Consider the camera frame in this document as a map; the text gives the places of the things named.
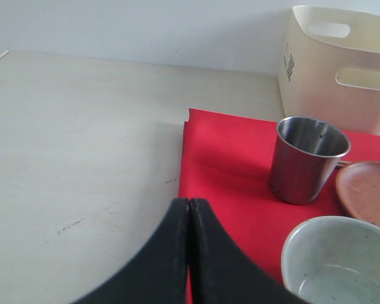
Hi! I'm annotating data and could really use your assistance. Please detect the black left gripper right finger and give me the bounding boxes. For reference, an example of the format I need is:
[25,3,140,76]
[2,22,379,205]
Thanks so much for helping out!
[189,199,305,303]

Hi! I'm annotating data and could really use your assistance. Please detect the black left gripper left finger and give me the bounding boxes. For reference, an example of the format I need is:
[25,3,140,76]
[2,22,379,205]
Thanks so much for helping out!
[75,198,189,303]

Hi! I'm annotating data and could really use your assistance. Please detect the pale green bowl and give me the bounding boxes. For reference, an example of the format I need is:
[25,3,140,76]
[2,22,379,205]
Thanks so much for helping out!
[281,216,380,303]

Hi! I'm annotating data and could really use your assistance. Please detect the red tablecloth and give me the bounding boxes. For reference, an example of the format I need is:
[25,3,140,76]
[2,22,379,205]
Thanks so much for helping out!
[177,108,380,304]

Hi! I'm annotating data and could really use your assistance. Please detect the stainless steel cup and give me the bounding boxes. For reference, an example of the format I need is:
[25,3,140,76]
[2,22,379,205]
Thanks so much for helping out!
[269,117,351,205]

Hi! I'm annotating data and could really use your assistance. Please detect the brown round plate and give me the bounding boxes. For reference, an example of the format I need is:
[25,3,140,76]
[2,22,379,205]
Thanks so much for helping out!
[336,161,380,227]

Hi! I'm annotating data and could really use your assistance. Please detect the cream plastic bin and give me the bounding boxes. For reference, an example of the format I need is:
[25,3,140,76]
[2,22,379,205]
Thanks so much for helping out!
[278,5,380,135]

